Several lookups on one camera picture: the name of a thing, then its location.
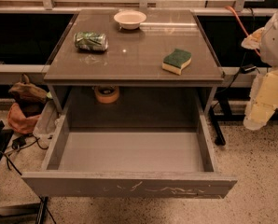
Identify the grey cabinet table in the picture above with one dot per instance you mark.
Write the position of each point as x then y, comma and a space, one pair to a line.
134, 58

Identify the grey open drawer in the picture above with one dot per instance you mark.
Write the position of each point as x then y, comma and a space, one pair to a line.
152, 143

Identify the white bowl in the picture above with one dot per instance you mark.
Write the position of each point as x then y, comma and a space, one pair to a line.
130, 19

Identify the tan tape roll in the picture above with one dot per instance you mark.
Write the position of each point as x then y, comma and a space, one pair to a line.
106, 94

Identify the green and yellow sponge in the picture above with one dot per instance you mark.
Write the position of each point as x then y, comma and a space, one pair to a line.
177, 61

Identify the black power adapter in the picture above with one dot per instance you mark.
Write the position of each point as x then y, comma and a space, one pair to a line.
247, 68

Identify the crushed green soda can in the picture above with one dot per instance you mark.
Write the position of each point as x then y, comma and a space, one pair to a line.
91, 41

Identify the orange cloth bag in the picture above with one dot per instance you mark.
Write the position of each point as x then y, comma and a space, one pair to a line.
18, 122

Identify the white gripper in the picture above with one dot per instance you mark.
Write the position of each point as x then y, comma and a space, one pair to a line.
275, 44

